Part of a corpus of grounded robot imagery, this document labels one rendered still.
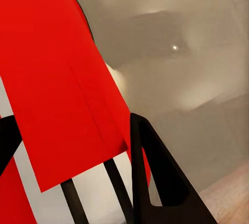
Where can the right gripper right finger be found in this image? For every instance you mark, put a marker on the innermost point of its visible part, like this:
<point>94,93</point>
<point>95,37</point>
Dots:
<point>181,203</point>

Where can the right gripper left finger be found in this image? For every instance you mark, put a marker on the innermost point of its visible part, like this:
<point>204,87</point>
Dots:
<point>10,139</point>

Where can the coffee table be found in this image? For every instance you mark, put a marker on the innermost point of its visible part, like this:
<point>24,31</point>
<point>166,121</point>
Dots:
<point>184,66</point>

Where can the radio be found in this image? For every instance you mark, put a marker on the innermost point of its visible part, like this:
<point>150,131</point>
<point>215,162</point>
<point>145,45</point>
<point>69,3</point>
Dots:
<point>73,165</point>

